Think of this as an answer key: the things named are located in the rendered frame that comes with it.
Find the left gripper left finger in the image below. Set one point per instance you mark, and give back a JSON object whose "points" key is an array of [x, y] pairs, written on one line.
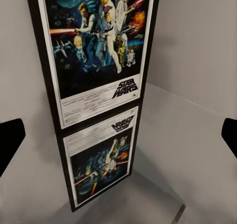
{"points": [[12, 133]]}

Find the poster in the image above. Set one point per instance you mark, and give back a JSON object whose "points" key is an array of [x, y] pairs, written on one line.
{"points": [[94, 56]]}

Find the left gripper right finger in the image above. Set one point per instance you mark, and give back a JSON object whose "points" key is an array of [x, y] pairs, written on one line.
{"points": [[229, 134]]}

